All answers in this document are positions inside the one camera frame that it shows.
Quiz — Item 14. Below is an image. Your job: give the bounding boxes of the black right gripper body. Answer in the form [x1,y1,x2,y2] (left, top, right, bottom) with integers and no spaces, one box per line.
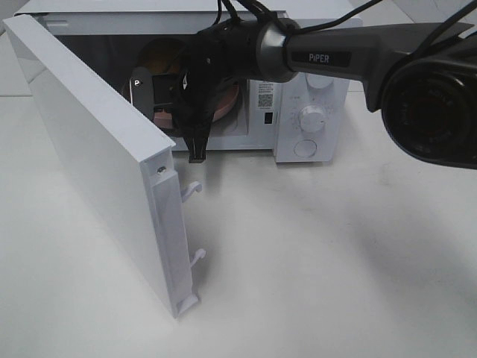
[152,20,267,137]

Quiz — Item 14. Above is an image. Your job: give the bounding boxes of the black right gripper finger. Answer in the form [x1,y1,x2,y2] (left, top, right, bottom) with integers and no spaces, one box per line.
[182,125,211,163]
[130,66,154,122]

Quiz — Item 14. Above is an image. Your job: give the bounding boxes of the burger with sesame bun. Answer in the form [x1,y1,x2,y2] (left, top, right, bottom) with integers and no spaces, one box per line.
[136,38,186,75]

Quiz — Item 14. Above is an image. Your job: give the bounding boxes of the pink round plate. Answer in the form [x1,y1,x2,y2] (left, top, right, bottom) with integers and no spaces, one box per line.
[153,74,240,132]

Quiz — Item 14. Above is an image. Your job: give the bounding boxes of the white microwave door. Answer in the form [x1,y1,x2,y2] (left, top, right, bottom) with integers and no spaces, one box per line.
[4,15,205,317]

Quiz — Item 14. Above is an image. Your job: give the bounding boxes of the round white door button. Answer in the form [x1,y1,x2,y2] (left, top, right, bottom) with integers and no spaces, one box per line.
[294,139,318,158]

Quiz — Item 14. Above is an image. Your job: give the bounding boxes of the white timer knob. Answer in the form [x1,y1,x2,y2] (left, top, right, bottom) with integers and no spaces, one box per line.
[298,105,326,134]

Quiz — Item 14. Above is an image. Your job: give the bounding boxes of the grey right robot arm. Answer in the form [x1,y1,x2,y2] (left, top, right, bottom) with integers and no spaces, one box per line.
[127,19,476,169]

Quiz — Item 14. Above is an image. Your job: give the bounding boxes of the white warning label sticker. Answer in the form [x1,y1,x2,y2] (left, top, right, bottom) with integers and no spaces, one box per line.
[256,81,277,109]

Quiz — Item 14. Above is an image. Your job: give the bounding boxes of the upper white power knob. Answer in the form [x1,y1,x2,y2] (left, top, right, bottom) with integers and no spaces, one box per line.
[306,74,334,90]

